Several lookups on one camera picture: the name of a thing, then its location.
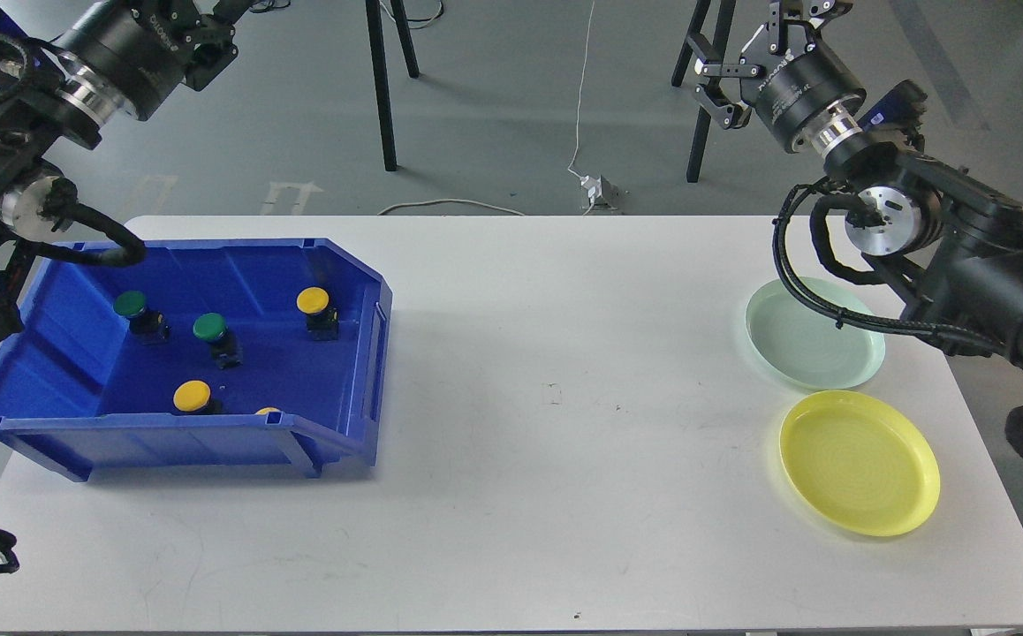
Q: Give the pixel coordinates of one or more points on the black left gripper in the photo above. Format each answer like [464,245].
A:
[129,56]

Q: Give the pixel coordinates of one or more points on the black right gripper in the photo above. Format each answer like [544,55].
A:
[806,100]

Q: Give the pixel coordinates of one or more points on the green push button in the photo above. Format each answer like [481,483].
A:
[147,325]
[223,345]

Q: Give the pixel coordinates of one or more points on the yellow push button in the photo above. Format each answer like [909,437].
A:
[195,397]
[321,318]

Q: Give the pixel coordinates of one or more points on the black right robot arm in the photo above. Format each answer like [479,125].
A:
[885,211]

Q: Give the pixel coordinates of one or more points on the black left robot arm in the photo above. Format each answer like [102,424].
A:
[41,215]

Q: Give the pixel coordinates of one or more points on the pale green plate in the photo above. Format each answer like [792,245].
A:
[807,349]

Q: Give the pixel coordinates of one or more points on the yellow plate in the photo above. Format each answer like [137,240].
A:
[859,463]

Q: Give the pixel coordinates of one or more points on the white power adapter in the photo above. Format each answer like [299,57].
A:
[600,195]

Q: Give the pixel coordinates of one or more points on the blue plastic storage bin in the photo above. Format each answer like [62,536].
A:
[78,392]

